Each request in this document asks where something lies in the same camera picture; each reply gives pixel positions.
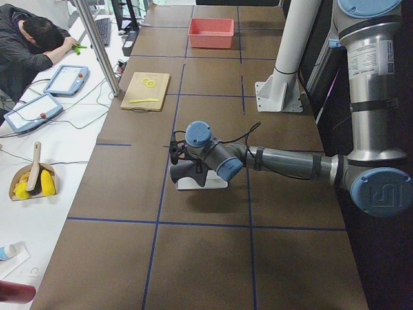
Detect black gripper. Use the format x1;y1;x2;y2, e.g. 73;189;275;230
169;138;203;174

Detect grey wiping cloth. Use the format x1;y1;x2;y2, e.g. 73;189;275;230
169;161;208;187

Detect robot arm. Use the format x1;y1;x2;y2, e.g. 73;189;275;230
169;1;412;218

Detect white rack tray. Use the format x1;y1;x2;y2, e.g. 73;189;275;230
176;170;228;191

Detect yellow plastic knife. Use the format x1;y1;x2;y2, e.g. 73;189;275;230
129;98;159;104

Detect bamboo cutting board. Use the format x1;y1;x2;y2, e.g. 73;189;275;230
120;72;170;112

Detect black power box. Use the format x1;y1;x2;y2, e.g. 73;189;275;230
122;31;139;56

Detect pink plastic bin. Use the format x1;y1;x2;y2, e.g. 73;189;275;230
188;17;234;49

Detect yellow toy corn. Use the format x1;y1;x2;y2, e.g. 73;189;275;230
41;169;56;196

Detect far teach pendant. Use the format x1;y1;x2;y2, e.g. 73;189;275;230
43;65;90;97

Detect teach pendant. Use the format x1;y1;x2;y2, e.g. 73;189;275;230
5;94;63;133
43;65;90;97

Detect near teach pendant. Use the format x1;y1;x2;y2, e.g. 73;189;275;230
5;94;63;133

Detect green toy object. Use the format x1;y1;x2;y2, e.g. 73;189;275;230
72;45;86;56

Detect black keyboard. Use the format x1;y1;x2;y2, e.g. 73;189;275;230
94;17;112;47

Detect beige dustpan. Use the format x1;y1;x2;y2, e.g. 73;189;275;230
9;162;59;201

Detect sleeping person black jacket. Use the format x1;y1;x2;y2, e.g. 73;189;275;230
1;4;79;102

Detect white blue tube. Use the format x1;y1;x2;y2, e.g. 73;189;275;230
0;244;17;262

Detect red cylinder bottle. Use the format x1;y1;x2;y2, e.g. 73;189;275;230
1;281;36;304

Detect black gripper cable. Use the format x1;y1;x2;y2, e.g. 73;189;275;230
173;121;261;161

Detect metal cutting board handle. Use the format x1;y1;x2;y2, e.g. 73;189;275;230
133;108;157;114

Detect aluminium frame post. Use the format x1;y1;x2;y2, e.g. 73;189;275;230
74;0;121;97

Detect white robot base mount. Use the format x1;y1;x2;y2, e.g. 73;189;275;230
255;0;321;113

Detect wooden handled brush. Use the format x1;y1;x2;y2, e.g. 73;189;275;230
26;141;41;196

